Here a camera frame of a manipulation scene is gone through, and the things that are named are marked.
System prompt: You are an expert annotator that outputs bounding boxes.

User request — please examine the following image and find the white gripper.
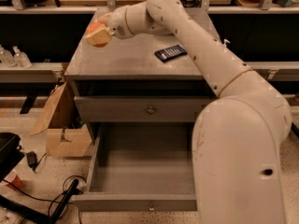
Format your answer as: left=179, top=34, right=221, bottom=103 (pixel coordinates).
left=85, top=2, right=150, bottom=46

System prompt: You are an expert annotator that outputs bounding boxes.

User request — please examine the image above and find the orange fruit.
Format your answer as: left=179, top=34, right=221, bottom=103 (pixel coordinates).
left=86, top=22, right=109, bottom=48

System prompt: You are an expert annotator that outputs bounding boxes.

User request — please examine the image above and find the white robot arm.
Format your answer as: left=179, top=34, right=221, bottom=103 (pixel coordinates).
left=87, top=0, right=292, bottom=224

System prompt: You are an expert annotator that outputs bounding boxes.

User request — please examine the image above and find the grey drawer cabinet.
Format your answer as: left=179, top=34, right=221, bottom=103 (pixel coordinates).
left=65, top=34, right=215, bottom=134

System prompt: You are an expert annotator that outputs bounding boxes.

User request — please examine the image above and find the closed grey top drawer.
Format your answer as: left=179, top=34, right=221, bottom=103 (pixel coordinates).
left=75, top=96, right=212, bottom=122

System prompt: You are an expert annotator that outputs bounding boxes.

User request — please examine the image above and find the open grey middle drawer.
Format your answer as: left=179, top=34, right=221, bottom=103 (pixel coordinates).
left=74, top=123, right=197, bottom=212

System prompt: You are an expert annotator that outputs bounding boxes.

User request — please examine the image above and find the black calculator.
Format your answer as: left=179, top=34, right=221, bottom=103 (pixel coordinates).
left=154, top=45, right=187, bottom=63

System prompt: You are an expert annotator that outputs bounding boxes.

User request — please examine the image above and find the clear sanitizer bottle right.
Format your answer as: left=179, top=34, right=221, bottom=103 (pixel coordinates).
left=13, top=46, right=32, bottom=68

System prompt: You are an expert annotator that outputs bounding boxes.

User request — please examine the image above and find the clear sanitizer bottle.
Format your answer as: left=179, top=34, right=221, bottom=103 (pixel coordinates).
left=0, top=45, right=16, bottom=67
left=13, top=46, right=32, bottom=68

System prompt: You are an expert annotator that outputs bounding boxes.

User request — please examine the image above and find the clear sanitizer bottle left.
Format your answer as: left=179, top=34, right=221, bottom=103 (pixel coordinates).
left=0, top=45, right=16, bottom=67

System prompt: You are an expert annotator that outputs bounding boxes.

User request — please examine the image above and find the brown cardboard box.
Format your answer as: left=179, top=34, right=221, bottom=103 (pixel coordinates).
left=30, top=82, right=93, bottom=158

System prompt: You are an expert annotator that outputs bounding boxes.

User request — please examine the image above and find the small white pump bottle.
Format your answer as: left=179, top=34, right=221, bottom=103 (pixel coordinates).
left=223, top=39, right=230, bottom=52

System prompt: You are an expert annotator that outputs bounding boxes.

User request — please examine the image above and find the black power adapter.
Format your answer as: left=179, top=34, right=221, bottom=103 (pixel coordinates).
left=26, top=151, right=37, bottom=169

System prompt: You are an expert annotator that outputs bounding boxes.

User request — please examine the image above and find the black bin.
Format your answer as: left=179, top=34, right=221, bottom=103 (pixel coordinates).
left=0, top=133, right=24, bottom=181

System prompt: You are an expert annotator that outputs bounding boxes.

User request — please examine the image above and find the red plastic cup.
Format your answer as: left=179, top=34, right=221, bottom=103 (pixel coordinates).
left=0, top=170, right=21, bottom=190

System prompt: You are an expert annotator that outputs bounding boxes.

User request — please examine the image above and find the black stand leg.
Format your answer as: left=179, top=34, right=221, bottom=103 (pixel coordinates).
left=0, top=179, right=78, bottom=224

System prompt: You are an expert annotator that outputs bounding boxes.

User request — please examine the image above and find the black chair leg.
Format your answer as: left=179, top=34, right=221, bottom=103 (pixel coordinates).
left=292, top=123, right=299, bottom=138

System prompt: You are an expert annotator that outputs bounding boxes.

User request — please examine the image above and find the black floor cable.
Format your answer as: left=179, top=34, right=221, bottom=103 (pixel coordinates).
left=0, top=175, right=87, bottom=224

